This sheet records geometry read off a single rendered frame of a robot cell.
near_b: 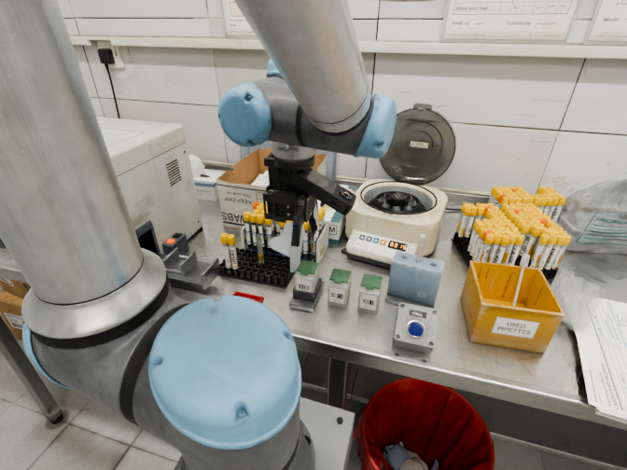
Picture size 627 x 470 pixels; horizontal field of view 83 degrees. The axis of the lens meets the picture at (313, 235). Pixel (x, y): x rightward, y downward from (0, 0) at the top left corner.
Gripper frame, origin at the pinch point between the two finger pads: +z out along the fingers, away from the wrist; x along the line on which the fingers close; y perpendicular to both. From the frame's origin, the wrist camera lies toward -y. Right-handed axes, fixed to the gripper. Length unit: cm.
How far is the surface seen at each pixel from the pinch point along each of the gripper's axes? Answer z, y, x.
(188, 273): 7.9, 26.5, 4.0
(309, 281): 5.4, -1.1, 2.4
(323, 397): 99, 3, -33
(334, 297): 9.2, -6.3, 1.6
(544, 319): 3.6, -43.6, 4.0
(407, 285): 7.3, -20.7, -3.6
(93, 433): 99, 87, 5
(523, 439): 73, -65, -19
